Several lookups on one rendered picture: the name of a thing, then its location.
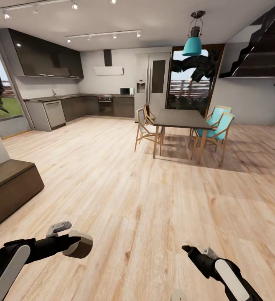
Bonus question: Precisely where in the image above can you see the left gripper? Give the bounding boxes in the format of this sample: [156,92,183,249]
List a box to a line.
[41,234,81,259]

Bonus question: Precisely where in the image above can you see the pillar candle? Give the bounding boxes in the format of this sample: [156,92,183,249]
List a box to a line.
[170,289,188,301]
[62,230,93,259]

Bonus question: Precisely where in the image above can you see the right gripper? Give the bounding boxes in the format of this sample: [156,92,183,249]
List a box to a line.
[182,245,211,279]

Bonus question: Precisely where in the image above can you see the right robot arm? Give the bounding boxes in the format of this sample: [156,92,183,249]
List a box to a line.
[182,245,263,301]

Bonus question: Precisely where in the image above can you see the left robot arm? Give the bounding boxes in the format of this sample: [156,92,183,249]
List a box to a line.
[0,221,81,301]

